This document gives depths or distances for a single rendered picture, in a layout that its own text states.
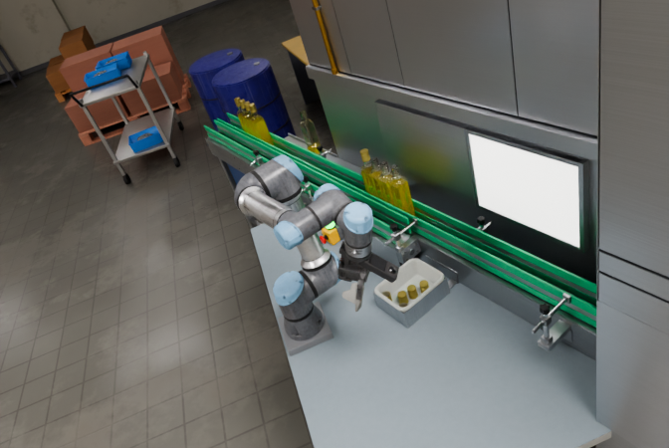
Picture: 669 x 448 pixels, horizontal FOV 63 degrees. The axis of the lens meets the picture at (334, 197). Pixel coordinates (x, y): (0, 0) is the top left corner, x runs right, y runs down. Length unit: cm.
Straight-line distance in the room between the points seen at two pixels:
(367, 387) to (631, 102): 125
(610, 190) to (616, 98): 20
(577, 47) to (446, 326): 101
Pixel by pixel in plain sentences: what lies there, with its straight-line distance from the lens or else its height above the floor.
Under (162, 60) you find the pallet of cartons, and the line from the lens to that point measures 694.
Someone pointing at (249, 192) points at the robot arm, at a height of 142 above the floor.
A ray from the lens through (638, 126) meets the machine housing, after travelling 105.
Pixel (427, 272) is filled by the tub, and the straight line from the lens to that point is 210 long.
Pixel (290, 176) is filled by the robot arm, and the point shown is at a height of 138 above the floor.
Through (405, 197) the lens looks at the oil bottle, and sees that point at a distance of 215.
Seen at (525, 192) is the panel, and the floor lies 114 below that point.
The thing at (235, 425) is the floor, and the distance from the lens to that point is 297.
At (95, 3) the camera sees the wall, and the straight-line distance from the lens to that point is 1128.
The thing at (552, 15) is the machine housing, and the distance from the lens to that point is 154.
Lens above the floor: 227
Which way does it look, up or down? 34 degrees down
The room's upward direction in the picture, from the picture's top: 19 degrees counter-clockwise
